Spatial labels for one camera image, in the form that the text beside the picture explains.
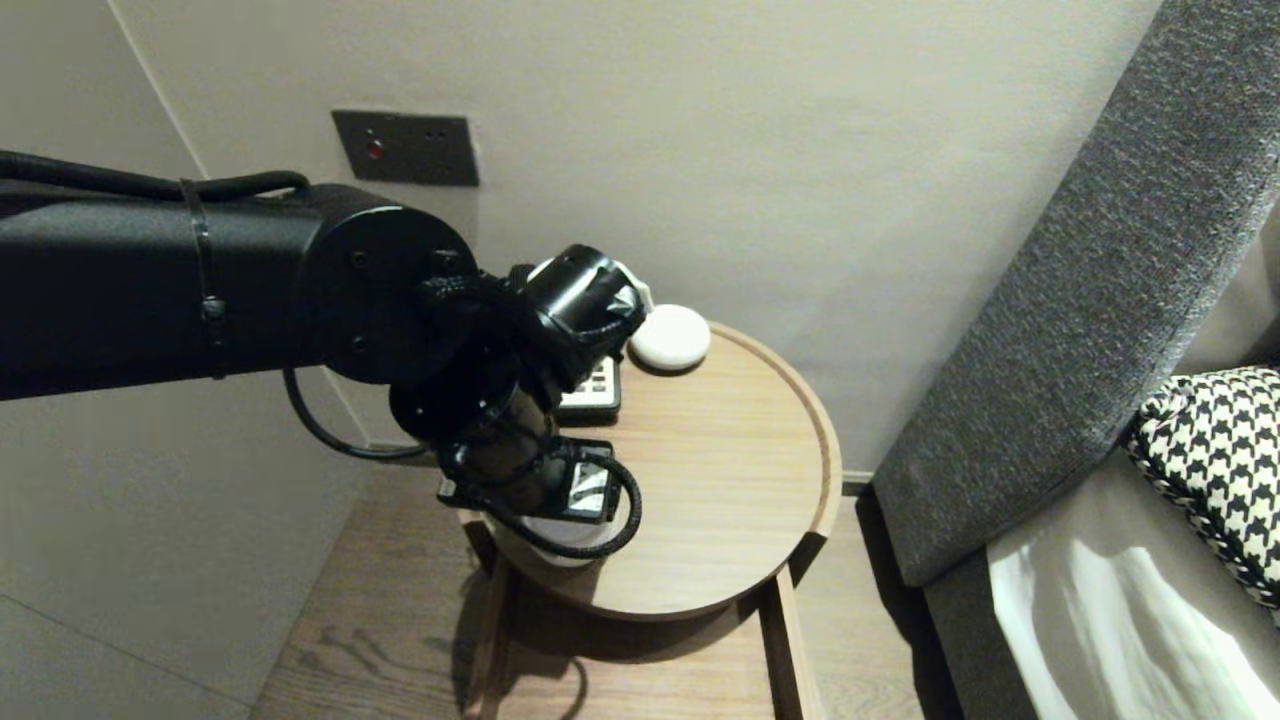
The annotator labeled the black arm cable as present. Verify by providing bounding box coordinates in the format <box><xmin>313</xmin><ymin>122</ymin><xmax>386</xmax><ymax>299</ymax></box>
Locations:
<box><xmin>0</xmin><ymin>150</ymin><xmax>643</xmax><ymax>561</ymax></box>

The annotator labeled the grey fabric bed base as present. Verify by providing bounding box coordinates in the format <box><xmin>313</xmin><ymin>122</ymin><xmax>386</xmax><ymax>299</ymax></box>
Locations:
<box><xmin>920</xmin><ymin>560</ymin><xmax>1046</xmax><ymax>720</ymax></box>

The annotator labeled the grey fabric headboard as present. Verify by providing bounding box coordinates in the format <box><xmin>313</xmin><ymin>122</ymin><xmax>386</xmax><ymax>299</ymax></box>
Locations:
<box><xmin>872</xmin><ymin>0</ymin><xmax>1280</xmax><ymax>589</ymax></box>

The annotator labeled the white round lidded jar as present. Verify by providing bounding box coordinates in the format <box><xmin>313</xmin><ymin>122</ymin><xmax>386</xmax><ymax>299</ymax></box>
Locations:
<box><xmin>495</xmin><ymin>510</ymin><xmax>623</xmax><ymax>568</ymax></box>

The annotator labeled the white bed sheet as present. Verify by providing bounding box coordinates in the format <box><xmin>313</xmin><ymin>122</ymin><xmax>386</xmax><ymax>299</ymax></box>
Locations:
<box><xmin>985</xmin><ymin>450</ymin><xmax>1280</xmax><ymax>720</ymax></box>

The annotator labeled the white round puck speaker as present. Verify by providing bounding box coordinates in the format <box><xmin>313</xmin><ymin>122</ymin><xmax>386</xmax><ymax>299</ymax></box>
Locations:
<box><xmin>629</xmin><ymin>305</ymin><xmax>712</xmax><ymax>375</ymax></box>

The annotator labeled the dark wall switch panel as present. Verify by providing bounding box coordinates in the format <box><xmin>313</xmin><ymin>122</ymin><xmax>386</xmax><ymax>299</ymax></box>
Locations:
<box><xmin>331</xmin><ymin>110</ymin><xmax>480</xmax><ymax>188</ymax></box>

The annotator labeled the plain white pillow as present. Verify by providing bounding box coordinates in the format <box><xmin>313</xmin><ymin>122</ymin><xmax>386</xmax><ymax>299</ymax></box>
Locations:
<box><xmin>1170</xmin><ymin>195</ymin><xmax>1280</xmax><ymax>379</ymax></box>

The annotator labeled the black white houndstooth pillow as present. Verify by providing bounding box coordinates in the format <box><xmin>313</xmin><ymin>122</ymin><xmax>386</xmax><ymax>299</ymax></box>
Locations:
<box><xmin>1120</xmin><ymin>368</ymin><xmax>1280</xmax><ymax>629</ymax></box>

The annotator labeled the round wooden bedside table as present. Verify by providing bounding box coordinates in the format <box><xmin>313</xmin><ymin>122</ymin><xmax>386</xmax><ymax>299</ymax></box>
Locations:
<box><xmin>455</xmin><ymin>320</ymin><xmax>843</xmax><ymax>623</ymax></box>

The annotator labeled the black white desk telephone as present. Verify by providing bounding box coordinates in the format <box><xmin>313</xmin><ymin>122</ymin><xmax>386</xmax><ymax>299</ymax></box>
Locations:
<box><xmin>558</xmin><ymin>355</ymin><xmax>623</xmax><ymax>422</ymax></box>

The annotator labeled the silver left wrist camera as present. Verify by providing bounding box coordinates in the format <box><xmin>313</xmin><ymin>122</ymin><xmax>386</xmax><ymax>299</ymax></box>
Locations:
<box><xmin>558</xmin><ymin>455</ymin><xmax>618</xmax><ymax>524</ymax></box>

